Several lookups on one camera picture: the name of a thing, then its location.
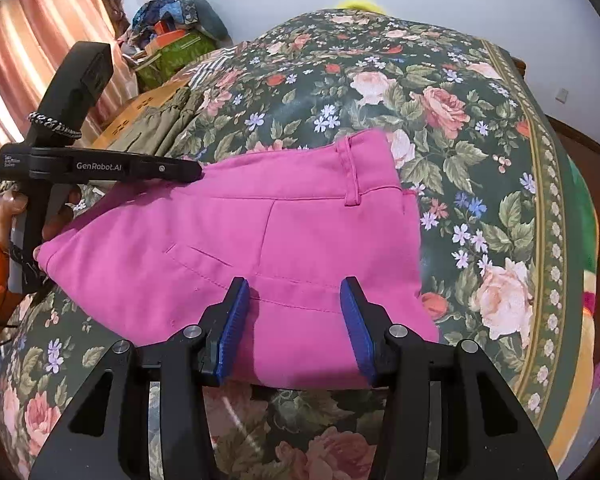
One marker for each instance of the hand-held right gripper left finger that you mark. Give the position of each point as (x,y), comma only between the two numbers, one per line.
(232,325)

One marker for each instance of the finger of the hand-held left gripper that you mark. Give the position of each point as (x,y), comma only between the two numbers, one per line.
(175,169)

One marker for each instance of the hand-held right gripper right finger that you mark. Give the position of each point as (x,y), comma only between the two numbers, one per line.
(357,325)

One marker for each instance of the pink pants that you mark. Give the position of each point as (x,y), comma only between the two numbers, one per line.
(260,240)

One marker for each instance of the olive green pants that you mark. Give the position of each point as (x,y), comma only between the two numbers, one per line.
(165,120)

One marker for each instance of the person's left hand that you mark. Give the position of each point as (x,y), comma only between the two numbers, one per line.
(60,210)

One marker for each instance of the wooden lap desk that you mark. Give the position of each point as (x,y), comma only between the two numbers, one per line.
(130,115)

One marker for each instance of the orange pink curtain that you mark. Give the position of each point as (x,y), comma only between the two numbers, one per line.
(35,35)

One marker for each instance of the striped cloth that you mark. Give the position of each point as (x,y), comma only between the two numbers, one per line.
(215,67)

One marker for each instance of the green patterned bag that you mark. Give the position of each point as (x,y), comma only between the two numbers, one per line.
(175,57)

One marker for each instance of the brown patterned curtain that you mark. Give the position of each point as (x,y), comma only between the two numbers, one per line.
(107,0)

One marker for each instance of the pile of clothes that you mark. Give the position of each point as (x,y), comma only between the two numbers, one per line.
(180,12)

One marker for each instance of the yellow curved headboard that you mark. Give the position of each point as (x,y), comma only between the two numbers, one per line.
(362,4)

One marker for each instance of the floral bed blanket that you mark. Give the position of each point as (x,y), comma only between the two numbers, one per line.
(430,85)

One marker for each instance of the wooden bed frame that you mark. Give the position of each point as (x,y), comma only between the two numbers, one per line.
(519,65)

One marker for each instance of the white wall socket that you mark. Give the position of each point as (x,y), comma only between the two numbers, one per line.
(562,95)

